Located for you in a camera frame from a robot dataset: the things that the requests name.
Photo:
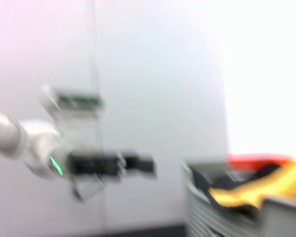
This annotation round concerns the black tablecloth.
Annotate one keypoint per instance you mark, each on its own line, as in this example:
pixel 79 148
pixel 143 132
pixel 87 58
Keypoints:
pixel 128 230

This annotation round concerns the grey yellow black-edged towel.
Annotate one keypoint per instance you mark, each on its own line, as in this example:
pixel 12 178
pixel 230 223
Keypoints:
pixel 261 190

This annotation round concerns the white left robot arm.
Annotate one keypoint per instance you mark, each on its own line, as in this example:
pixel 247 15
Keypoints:
pixel 19 140

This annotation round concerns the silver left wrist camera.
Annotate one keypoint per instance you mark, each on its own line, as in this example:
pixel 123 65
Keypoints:
pixel 76 101

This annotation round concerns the grey perforated storage box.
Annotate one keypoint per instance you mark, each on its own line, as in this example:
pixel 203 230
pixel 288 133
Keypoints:
pixel 236 222

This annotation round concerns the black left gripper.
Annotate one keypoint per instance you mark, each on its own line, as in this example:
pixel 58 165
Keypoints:
pixel 96 165

